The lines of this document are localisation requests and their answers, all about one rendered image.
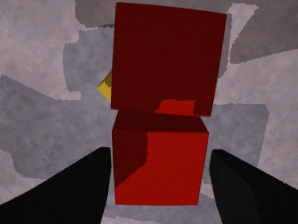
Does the dark red cube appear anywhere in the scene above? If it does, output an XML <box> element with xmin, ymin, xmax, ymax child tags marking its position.
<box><xmin>110</xmin><ymin>3</ymin><xmax>226</xmax><ymax>116</ymax></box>
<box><xmin>112</xmin><ymin>109</ymin><xmax>209</xmax><ymax>205</ymax></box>

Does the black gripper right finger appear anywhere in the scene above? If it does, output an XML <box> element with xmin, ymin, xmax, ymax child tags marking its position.
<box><xmin>209</xmin><ymin>149</ymin><xmax>298</xmax><ymax>224</ymax></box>

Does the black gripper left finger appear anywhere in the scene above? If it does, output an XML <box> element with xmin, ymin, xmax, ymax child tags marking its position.
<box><xmin>0</xmin><ymin>147</ymin><xmax>112</xmax><ymax>224</ymax></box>

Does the yellow cube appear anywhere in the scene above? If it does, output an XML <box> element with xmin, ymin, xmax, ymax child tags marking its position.
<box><xmin>97</xmin><ymin>71</ymin><xmax>217</xmax><ymax>103</ymax></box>

